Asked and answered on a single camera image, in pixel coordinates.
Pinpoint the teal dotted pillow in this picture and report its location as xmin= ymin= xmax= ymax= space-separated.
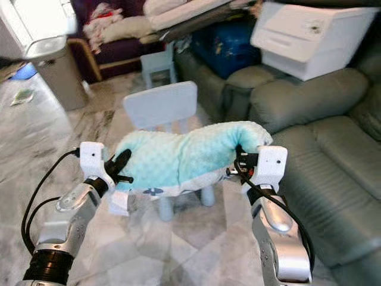
xmin=108 ymin=121 xmax=273 ymax=216

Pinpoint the green leather sofa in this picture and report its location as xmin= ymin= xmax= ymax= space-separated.
xmin=248 ymin=67 xmax=381 ymax=286

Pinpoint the light blue child chair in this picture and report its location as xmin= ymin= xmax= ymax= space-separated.
xmin=123 ymin=81 xmax=216 ymax=222

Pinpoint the green leather armchair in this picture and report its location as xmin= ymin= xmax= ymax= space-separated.
xmin=173 ymin=48 xmax=274 ymax=123

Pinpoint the grey trash bin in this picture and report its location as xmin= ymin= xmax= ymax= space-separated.
xmin=27 ymin=37 xmax=89 ymax=111

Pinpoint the small light blue stool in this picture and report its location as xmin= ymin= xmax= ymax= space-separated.
xmin=140 ymin=49 xmax=177 ymax=90

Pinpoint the blue suitcase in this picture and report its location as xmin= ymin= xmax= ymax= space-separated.
xmin=190 ymin=21 xmax=260 ymax=80

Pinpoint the green patterned paper sheet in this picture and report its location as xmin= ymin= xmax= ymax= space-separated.
xmin=10 ymin=88 xmax=35 ymax=107

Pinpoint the white plastic storage bin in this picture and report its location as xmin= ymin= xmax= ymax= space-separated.
xmin=250 ymin=1 xmax=381 ymax=82

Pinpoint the blue floor mat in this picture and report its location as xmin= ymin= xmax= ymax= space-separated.
xmin=9 ymin=63 xmax=36 ymax=81

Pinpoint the beige cushion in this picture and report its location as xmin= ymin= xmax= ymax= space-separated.
xmin=101 ymin=16 xmax=152 ymax=42

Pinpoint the red and white plush toy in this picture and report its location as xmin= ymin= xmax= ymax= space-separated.
xmin=83 ymin=3 xmax=123 ymax=54

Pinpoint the folded grey white mattress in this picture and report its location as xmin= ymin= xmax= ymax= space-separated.
xmin=143 ymin=0 xmax=266 ymax=33

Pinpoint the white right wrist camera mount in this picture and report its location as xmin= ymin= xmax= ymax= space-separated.
xmin=253 ymin=146 xmax=288 ymax=192

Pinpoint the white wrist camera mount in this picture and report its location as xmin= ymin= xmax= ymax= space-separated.
xmin=253 ymin=146 xmax=288 ymax=192
xmin=79 ymin=141 xmax=115 ymax=192

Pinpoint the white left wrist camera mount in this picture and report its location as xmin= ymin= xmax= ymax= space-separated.
xmin=79 ymin=141 xmax=115 ymax=192

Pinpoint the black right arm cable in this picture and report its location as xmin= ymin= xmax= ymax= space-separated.
xmin=238 ymin=170 xmax=316 ymax=269

